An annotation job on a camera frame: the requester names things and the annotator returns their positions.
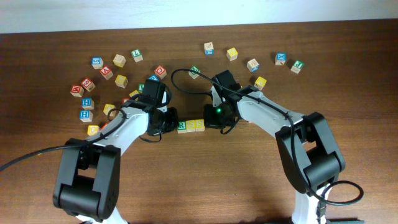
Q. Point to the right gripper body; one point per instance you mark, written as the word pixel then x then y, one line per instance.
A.
pixel 216 115

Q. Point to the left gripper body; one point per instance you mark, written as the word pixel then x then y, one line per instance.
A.
pixel 168 121

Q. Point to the green R block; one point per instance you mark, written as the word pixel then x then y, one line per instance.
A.
pixel 181 127

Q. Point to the yellow S block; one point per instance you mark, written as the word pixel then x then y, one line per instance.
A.
pixel 199 125
pixel 191 126

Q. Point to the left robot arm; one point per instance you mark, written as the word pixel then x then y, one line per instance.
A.
pixel 87 186

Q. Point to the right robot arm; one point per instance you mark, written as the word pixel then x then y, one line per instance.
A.
pixel 311 158

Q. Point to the green V block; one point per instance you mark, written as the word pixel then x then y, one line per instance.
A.
pixel 141 88

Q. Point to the yellow C block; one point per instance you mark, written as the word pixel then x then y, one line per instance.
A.
pixel 135 92

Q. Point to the blue P block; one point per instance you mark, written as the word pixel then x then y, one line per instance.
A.
pixel 153 77

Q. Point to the red A block lower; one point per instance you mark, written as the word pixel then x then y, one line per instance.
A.
pixel 125 100

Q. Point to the red a block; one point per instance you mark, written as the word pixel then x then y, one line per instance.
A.
pixel 106 72
pixel 125 100

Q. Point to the red Q block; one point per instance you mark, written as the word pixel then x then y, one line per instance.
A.
pixel 160 71

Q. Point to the green Z block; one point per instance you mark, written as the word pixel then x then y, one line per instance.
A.
pixel 194 72

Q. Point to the yellow block upper left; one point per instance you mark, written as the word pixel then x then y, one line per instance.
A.
pixel 121 81

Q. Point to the wood block blue edge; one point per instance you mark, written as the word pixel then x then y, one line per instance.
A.
pixel 252 65

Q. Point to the yellow O block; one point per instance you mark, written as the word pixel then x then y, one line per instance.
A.
pixel 109 110

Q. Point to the yellow block top right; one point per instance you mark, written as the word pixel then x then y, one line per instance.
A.
pixel 232 54

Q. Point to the wood block blue side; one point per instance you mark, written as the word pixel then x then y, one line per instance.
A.
pixel 209 48

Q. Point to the green L block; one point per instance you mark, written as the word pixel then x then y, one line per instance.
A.
pixel 137 55

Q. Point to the plain wood yellow block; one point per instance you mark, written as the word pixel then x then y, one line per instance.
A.
pixel 119 60

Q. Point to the yellow block bottom left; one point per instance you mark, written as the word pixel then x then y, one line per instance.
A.
pixel 92 130

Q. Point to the red A block upper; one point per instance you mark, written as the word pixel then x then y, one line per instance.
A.
pixel 106 72

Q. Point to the blue H block lower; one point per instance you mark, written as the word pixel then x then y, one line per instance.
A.
pixel 86 116

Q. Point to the blue h block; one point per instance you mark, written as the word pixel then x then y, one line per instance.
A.
pixel 87 104
pixel 86 116

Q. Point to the blue H block upper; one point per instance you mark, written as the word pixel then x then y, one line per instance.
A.
pixel 87 104

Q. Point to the blue X block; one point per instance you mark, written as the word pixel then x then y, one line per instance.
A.
pixel 280 58

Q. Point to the red 6 block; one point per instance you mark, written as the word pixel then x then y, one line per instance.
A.
pixel 88 84

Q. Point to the blue 5 block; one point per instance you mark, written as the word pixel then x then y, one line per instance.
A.
pixel 97 63

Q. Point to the green J block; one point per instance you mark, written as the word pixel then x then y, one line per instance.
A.
pixel 297 66

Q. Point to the red M block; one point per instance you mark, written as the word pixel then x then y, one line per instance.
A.
pixel 77 90

